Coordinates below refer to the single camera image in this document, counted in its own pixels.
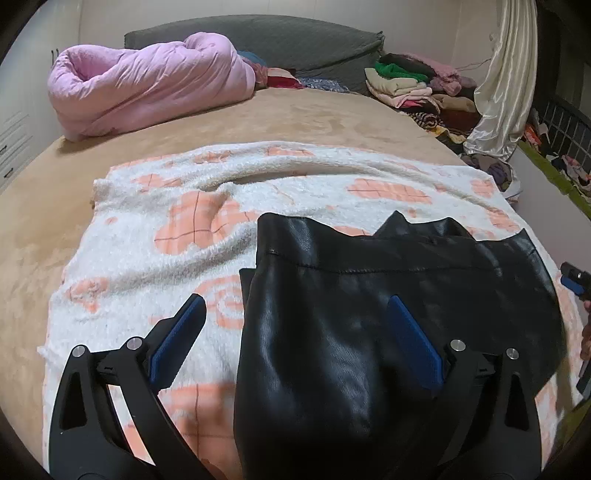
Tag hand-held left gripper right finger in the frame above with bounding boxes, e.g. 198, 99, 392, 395
387, 295, 544, 480

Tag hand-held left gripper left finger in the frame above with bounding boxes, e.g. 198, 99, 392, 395
47, 293, 218, 480

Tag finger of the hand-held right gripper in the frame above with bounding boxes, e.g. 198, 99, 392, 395
560, 261, 591, 297

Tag black leather jacket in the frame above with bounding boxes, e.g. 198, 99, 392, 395
233, 210, 570, 480

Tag colourful clothes on ledge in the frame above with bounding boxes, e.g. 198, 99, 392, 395
523, 121, 591, 197

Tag small heap of dark clothes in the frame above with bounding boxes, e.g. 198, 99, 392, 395
461, 154, 522, 201

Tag pile of folded clothes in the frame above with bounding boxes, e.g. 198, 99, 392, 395
364, 52, 482, 141

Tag red and blue clothes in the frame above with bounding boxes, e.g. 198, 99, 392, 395
238, 50, 352, 94

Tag person's right hand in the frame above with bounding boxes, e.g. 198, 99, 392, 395
580, 299, 591, 360

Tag green covered ledge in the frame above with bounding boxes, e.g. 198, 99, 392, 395
517, 138, 591, 200

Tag white blanket with pink flowers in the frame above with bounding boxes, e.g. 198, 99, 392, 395
36, 140, 583, 480

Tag black grid rack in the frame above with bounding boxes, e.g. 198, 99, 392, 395
531, 91, 591, 185

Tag cream satin curtain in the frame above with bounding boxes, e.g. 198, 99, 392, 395
463, 0, 542, 161

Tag bed with tan sheet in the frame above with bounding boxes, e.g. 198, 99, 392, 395
0, 84, 468, 462

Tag white drawer cabinet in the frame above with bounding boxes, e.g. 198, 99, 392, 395
0, 44, 63, 195

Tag pink duvet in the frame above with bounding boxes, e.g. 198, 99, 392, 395
47, 31, 257, 142

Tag grey headboard cushion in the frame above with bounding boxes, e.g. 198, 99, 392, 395
123, 15, 385, 94

